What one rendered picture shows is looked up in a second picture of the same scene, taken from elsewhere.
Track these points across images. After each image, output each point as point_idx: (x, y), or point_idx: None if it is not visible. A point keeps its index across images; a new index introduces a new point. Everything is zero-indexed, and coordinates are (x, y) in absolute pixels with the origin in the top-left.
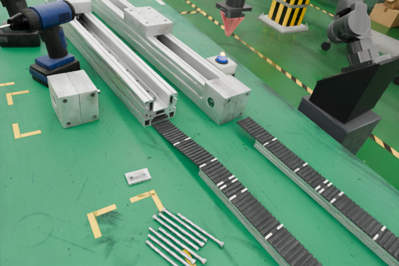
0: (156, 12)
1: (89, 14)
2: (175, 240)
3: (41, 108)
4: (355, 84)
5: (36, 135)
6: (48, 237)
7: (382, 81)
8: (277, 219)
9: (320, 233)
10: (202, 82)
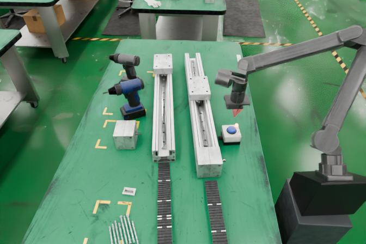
0: (206, 83)
1: (169, 75)
2: (120, 233)
3: None
4: (309, 189)
5: (103, 148)
6: (78, 203)
7: (342, 196)
8: None
9: None
10: (196, 146)
